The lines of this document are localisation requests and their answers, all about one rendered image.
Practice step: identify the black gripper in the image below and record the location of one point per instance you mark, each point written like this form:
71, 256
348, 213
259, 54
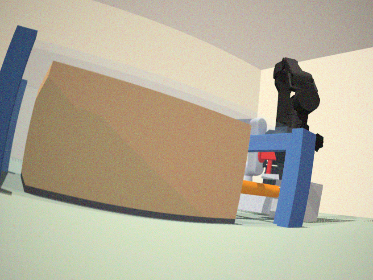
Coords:
293, 121

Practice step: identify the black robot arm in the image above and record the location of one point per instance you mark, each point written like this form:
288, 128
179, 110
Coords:
289, 77

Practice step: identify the blue flat bar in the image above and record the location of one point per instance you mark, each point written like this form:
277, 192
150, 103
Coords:
307, 180

